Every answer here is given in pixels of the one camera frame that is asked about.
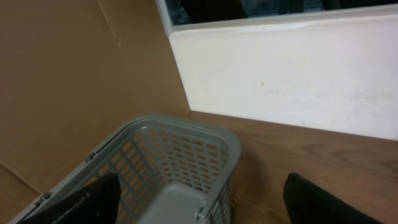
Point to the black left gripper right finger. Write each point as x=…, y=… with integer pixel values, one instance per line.
x=308, y=203

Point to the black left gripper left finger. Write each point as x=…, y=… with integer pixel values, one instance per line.
x=97, y=203

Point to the grey plastic basket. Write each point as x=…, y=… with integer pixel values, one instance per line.
x=171, y=170

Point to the brown cardboard panel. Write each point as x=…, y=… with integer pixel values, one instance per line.
x=72, y=71

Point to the dark monitor edge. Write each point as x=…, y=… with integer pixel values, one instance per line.
x=200, y=11

